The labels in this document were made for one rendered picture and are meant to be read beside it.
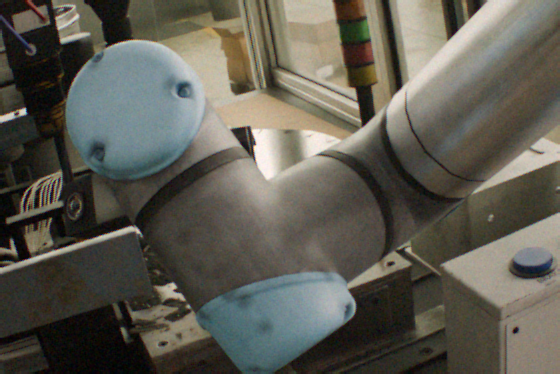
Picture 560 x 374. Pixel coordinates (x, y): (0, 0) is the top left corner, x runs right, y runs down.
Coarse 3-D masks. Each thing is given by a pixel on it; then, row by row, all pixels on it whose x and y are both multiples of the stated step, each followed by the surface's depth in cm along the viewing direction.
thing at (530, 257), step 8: (528, 248) 75; (536, 248) 74; (544, 248) 74; (520, 256) 74; (528, 256) 73; (536, 256) 73; (544, 256) 72; (520, 264) 72; (528, 264) 72; (536, 264) 72; (544, 264) 71; (528, 272) 72; (536, 272) 72
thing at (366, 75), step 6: (348, 66) 111; (354, 66) 111; (360, 66) 110; (366, 66) 110; (372, 66) 111; (348, 72) 112; (354, 72) 111; (360, 72) 111; (366, 72) 111; (372, 72) 111; (348, 78) 112; (354, 78) 111; (360, 78) 111; (366, 78) 111; (372, 78) 111; (348, 84) 113; (354, 84) 112; (360, 84) 111; (366, 84) 111; (372, 84) 112
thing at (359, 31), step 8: (336, 24) 110; (344, 24) 108; (352, 24) 108; (360, 24) 108; (344, 32) 109; (352, 32) 109; (360, 32) 109; (368, 32) 110; (344, 40) 110; (352, 40) 109; (360, 40) 109
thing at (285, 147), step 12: (264, 132) 107; (276, 132) 106; (288, 132) 105; (300, 132) 104; (312, 132) 104; (264, 144) 103; (276, 144) 102; (288, 144) 101; (300, 144) 100; (312, 144) 99; (324, 144) 99; (264, 156) 99; (276, 156) 98; (288, 156) 97; (300, 156) 96; (264, 168) 95; (276, 168) 94; (288, 168) 94; (144, 240) 82
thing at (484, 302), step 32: (544, 224) 80; (480, 256) 77; (512, 256) 76; (448, 288) 77; (480, 288) 72; (512, 288) 71; (544, 288) 70; (448, 320) 79; (480, 320) 72; (512, 320) 70; (544, 320) 71; (448, 352) 81; (480, 352) 74; (512, 352) 71; (544, 352) 73
